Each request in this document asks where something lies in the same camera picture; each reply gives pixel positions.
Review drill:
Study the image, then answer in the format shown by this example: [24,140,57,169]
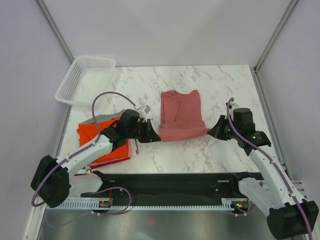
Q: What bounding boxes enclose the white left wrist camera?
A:
[134,105,151,121]

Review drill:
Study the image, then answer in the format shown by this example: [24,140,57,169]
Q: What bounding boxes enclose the light pink folded t-shirt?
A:
[87,148,131,169]

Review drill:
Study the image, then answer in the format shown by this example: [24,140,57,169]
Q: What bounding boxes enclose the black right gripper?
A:
[208,114,241,141]

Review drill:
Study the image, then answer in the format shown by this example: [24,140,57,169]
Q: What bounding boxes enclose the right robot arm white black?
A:
[208,107,320,240]

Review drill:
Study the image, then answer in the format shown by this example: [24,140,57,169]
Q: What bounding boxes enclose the dusty pink t-shirt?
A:
[158,90,209,142]

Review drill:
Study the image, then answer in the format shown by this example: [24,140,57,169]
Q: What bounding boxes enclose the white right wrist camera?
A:
[228,102,239,112]

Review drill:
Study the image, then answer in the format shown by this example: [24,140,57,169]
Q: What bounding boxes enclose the right aluminium frame post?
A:
[251,0,300,75]

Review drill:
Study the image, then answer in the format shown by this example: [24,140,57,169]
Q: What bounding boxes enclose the crimson folded t-shirt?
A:
[77,122,133,170]

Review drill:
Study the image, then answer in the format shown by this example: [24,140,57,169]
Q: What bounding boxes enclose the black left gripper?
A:
[126,119,160,143]

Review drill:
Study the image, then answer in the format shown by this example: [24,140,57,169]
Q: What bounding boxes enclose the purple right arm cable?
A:
[226,97,313,240]

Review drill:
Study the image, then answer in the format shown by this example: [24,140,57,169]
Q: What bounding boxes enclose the white plastic basket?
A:
[54,55,116,107]

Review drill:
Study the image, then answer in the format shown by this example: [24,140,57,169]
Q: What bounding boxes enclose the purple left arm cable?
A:
[31,91,137,216]

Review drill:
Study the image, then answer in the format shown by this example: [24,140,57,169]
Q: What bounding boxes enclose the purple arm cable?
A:
[226,97,313,240]
[31,91,137,216]

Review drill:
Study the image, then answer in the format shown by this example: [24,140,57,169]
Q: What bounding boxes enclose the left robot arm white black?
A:
[30,109,161,208]

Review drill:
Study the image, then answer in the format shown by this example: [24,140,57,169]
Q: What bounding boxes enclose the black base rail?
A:
[80,171,266,207]

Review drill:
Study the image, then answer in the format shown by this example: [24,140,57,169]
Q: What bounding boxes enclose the white slotted cable duct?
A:
[54,198,242,211]

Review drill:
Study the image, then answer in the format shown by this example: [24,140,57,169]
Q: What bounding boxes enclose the white folded t-shirt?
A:
[128,139,139,157]

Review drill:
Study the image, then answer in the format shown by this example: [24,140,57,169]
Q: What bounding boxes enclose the left aluminium frame post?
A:
[34,0,75,64]

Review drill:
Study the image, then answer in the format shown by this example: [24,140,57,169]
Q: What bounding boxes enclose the aluminium frame post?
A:
[34,0,75,64]
[251,0,300,75]

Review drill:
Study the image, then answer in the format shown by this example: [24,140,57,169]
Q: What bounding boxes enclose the orange folded t-shirt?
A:
[76,117,129,154]

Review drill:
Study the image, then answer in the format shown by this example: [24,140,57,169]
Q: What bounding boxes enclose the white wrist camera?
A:
[228,102,239,112]
[134,105,151,121]

